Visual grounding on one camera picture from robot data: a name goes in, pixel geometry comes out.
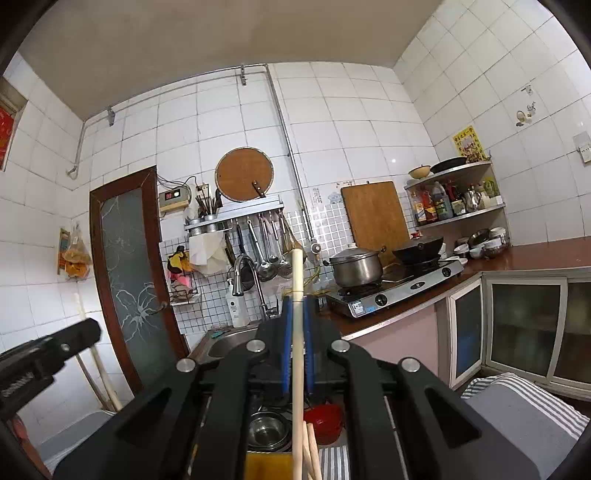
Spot kitchen faucet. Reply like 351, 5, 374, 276
230, 254, 279, 319

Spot person hand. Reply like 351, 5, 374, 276
8, 415, 52, 479

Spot steel bowl under sink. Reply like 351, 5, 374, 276
246, 411, 291, 452

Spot red bowl under sink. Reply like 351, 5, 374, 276
304, 403, 344, 445

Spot steel sink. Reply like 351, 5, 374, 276
189, 322, 259, 364

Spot yellow plastic utensil holder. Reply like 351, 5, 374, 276
243, 452, 293, 480

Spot hanging plastic bag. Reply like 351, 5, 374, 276
62, 223, 92, 280

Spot white soap bottle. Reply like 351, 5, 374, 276
225, 279, 249, 328

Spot gas stove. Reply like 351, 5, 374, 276
325, 258, 464, 319

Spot grey striped tablecloth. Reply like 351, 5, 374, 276
66, 373, 590, 479

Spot brown framed glass door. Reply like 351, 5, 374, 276
89, 167, 188, 394

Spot steel cooking pot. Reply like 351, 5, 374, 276
322, 246, 383, 289

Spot black wok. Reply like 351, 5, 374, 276
393, 236, 444, 267

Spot rectangular wooden cutting board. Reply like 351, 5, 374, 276
341, 181, 410, 267

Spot corner shelf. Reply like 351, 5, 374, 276
405, 160, 507, 233

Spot red box in window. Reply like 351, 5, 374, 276
0, 106, 15, 171

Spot round wooden board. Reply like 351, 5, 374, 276
214, 147, 274, 202

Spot wooden stick by wall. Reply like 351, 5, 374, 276
75, 294, 123, 411
75, 355, 111, 411

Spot wall utensil rack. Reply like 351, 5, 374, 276
184, 195, 284, 235

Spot wall control box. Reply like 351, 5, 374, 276
158, 186, 191, 214

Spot yellow wall poster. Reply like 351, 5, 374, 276
453, 125, 488, 163

